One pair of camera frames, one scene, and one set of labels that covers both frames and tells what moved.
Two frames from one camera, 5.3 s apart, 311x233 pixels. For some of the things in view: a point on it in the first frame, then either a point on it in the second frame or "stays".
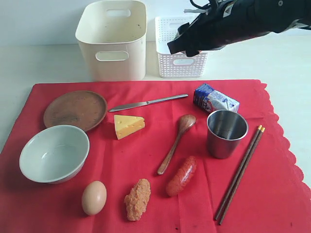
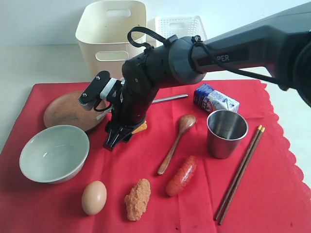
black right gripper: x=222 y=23 -> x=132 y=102
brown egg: x=94 y=197 stays
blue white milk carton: x=209 y=100 stays
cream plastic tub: x=112 y=36 stays
